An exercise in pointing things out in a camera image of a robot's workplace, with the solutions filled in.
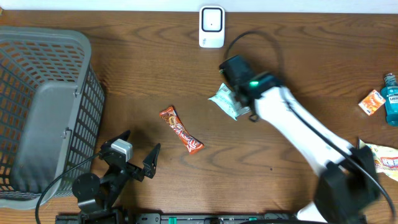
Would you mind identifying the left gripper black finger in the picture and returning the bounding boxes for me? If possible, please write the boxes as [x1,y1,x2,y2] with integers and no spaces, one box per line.
[102,129,131,149]
[143,143,161,173]

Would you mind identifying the red chocolate bar wrapper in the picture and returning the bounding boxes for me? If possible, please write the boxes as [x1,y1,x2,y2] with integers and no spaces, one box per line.
[159,106,205,154]

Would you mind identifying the teal wet wipes pack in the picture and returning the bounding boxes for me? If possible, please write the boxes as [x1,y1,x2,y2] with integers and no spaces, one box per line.
[209,83,251,121]

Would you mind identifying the orange tissue pack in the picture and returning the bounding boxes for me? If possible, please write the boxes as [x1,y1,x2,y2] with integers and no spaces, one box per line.
[358,90,386,116]

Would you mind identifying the yellow snack package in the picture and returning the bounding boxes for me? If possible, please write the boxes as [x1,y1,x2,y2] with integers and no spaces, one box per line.
[359,140,398,181]

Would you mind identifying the blue liquid bottle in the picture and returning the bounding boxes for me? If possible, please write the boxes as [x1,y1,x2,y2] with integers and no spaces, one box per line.
[381,73,397,126]

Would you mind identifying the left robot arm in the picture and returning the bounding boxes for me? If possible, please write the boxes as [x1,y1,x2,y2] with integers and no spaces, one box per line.
[72,130,161,223]

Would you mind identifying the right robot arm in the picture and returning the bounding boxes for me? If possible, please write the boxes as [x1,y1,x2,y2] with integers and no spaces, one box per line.
[220,55,381,223]

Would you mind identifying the white barcode scanner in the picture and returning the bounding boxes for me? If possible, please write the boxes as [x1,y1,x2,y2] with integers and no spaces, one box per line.
[198,6,225,49]

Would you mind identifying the grey plastic shopping basket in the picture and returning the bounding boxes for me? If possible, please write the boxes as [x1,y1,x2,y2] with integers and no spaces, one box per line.
[1,27,105,210]

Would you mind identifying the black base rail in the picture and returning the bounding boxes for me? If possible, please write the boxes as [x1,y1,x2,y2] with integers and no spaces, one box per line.
[55,212,368,224]

